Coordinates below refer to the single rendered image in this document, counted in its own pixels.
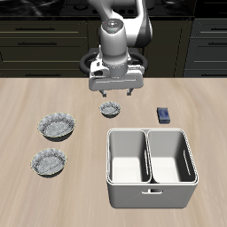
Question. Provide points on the small fluted grey bowl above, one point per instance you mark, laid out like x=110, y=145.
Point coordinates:
x=110, y=108

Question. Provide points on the dark kitchen cupboards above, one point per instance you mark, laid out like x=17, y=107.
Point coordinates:
x=44, y=44

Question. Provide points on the small dark blue box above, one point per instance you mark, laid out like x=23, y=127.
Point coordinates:
x=163, y=115

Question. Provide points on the medium fluted grey bowl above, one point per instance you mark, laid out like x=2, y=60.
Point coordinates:
x=48, y=162

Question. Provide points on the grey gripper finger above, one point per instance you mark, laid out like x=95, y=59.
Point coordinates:
x=129, y=91
x=103, y=93

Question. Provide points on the large fluted grey bowl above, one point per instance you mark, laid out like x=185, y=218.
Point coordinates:
x=56, y=126

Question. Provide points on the white two-bin basket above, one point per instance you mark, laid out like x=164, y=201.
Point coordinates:
x=150, y=168

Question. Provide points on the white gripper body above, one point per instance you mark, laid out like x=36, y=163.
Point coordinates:
x=115, y=82

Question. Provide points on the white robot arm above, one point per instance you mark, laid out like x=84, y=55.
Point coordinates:
x=113, y=44

